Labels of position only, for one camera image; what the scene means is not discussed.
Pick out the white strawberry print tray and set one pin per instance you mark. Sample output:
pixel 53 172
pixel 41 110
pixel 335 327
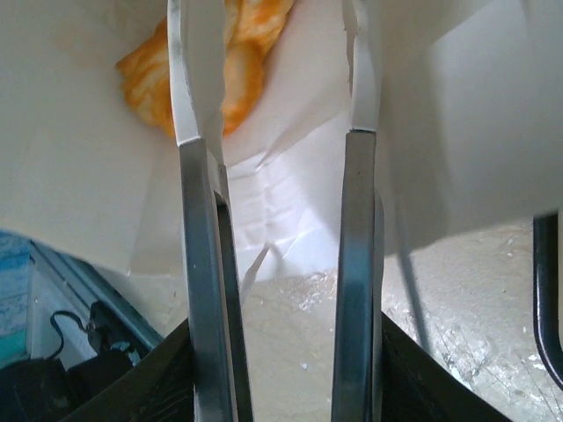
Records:
pixel 543 307

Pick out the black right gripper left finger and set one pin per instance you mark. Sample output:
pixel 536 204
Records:
pixel 154 387

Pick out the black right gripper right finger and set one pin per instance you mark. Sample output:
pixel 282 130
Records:
pixel 418 391

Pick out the metal tongs with white tips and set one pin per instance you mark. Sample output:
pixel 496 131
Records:
pixel 198 264

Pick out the aluminium side rail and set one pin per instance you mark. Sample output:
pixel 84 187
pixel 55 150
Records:
pixel 88 281

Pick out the white printed paper bag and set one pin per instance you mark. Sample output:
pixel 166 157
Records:
pixel 66 132

